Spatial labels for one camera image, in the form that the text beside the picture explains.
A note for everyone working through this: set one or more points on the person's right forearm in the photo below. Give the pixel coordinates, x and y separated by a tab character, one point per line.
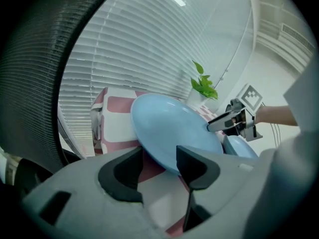
276	114

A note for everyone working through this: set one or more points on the person's right hand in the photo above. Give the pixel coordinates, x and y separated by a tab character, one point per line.
234	120

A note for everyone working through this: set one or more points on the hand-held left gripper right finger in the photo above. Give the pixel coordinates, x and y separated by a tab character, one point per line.
224	195

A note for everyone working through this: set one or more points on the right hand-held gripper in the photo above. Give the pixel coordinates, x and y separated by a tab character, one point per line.
249	98

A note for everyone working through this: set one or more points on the pink white checkered tablecloth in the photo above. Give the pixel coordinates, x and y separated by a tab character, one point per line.
117	106

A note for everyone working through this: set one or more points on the white air vent grille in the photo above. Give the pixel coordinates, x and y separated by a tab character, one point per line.
296	35

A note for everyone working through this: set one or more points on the big blue plate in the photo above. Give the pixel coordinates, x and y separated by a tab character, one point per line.
240	146
169	133

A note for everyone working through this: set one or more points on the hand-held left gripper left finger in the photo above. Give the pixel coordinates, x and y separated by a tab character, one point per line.
82	203

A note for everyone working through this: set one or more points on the green plant in white pot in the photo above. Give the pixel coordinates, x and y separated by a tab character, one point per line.
195	98

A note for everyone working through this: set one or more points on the black padded office chair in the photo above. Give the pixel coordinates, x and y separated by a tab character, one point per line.
37	71

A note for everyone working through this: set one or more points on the white window blinds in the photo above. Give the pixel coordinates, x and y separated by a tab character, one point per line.
149	46

